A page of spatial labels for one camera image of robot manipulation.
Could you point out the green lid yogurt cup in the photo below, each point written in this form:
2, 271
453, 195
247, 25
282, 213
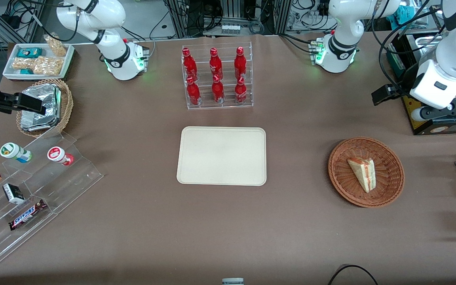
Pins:
12, 151

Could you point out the teal cloth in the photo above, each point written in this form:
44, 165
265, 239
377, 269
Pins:
404, 15

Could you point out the clear bag of peanut snack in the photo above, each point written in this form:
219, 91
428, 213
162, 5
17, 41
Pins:
48, 66
56, 45
24, 63

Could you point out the white power strip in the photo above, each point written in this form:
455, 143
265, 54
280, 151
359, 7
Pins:
230, 29

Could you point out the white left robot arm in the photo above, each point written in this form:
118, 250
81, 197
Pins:
341, 51

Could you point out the aluminium frame rack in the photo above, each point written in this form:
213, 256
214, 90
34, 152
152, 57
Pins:
279, 16

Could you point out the small black carton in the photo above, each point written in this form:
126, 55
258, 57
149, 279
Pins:
13, 194

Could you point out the clear acrylic stepped display stand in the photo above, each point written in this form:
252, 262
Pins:
65, 186

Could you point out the small teal snack packet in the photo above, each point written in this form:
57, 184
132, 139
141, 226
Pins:
26, 71

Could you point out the shiny metal pan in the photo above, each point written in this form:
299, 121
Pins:
426, 38

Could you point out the triangular sandwich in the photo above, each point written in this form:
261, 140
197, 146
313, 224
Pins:
364, 174

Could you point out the beige plastic serving tray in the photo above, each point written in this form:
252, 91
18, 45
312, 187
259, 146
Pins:
222, 156

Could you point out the grey metal cylinder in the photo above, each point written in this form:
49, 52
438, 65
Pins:
418, 114

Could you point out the large teal snack packet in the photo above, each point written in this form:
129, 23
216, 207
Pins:
29, 52

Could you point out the light wicker basket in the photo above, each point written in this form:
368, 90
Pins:
66, 107

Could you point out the Snickers bar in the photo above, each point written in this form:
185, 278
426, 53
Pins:
27, 214

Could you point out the red lid yogurt cup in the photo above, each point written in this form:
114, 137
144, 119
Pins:
57, 154

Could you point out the grey device edge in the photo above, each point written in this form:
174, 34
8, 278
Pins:
232, 281

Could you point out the brown round wicker basket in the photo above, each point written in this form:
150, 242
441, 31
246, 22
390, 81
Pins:
342, 178

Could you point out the clear acrylic bottle rack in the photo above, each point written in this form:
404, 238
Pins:
228, 59

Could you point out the white rectangular snack tray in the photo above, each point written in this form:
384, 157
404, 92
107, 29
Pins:
10, 73

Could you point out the red cola bottle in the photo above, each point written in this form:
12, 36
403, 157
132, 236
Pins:
215, 65
217, 91
240, 65
190, 65
240, 93
193, 93

